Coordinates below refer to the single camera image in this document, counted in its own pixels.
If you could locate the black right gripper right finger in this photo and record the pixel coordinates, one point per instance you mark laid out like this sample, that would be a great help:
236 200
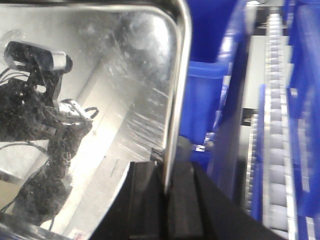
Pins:
199 210

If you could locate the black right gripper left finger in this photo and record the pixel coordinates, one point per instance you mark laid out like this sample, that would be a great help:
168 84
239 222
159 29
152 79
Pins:
139 209

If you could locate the small silver tray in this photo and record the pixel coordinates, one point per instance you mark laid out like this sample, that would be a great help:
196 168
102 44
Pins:
89 89

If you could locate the blue bin lower centre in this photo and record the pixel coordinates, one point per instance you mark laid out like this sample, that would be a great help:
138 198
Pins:
216 59

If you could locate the blue bin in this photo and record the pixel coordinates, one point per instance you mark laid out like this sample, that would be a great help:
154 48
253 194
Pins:
216 59
303 93

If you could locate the blue bin lower right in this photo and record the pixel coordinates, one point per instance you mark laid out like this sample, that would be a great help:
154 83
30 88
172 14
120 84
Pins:
303 93

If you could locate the roller track rail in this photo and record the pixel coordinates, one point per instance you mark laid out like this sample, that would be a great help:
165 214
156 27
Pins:
269 195

